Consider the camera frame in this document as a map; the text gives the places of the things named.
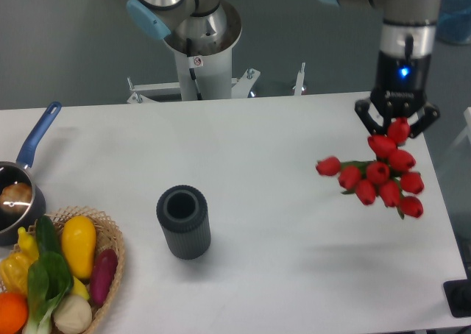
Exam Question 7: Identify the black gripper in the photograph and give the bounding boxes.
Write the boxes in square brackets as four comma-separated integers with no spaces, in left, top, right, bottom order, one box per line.
[355,51,440,138]

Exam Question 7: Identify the red tulip bouquet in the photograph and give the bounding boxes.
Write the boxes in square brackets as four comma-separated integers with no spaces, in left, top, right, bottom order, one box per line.
[316,117,425,218]

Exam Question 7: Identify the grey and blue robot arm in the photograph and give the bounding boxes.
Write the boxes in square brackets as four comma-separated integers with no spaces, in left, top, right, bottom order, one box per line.
[126,0,441,138]

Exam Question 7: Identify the dark grey ribbed vase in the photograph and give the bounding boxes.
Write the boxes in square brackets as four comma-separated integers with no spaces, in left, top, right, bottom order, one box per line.
[156,185,211,260]

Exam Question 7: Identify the blue translucent container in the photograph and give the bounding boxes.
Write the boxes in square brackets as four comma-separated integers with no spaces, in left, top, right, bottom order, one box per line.
[436,0,470,45]

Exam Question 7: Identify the black device at edge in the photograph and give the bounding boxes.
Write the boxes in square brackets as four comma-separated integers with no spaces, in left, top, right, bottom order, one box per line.
[443,280,470,318]

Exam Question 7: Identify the woven wicker basket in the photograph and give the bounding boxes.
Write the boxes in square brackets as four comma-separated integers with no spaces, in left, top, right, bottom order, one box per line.
[1,207,125,333]

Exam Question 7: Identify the purple eggplant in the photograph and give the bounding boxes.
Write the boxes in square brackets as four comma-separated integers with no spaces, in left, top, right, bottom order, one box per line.
[90,249,118,307]

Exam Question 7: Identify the yellow squash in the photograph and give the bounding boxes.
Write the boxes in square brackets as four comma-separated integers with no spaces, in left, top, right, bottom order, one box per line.
[61,215,96,280]

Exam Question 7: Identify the yellow banana tip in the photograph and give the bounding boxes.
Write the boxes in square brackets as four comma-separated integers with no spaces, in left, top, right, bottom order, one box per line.
[71,277,90,301]

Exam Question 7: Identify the dark green cucumber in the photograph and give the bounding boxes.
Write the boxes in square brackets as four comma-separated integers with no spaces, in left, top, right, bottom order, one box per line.
[35,216,62,255]

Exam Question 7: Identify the beige garlic bulb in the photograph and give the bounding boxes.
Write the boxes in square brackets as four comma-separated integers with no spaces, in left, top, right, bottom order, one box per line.
[53,295,93,334]

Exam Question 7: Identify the green bok choy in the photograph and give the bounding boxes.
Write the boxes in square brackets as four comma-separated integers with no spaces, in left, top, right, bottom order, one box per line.
[23,252,74,333]

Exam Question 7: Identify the brown bread roll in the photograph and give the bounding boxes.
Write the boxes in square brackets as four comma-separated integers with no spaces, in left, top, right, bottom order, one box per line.
[1,182,32,215]

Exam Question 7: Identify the small yellow gourd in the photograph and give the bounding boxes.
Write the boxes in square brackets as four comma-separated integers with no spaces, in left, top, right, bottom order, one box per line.
[18,227,39,261]

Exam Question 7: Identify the yellow bell pepper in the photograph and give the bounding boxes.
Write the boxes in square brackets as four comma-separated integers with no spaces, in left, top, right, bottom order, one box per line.
[1,252,33,296]

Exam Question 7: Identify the orange fruit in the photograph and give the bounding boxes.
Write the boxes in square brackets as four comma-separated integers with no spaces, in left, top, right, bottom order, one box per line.
[1,292,28,333]

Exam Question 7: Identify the white frame at right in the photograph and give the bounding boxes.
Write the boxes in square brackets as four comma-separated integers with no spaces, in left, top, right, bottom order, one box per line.
[444,107,470,160]

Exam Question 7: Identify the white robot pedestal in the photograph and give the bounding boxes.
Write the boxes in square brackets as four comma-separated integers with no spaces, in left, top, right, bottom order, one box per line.
[126,50,308,104]

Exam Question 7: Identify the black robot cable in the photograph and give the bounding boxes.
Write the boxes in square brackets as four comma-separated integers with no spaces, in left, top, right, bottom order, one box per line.
[185,38,203,101]

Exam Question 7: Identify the blue handled saucepan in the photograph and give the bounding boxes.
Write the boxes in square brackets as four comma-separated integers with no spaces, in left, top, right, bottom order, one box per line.
[1,102,62,246]

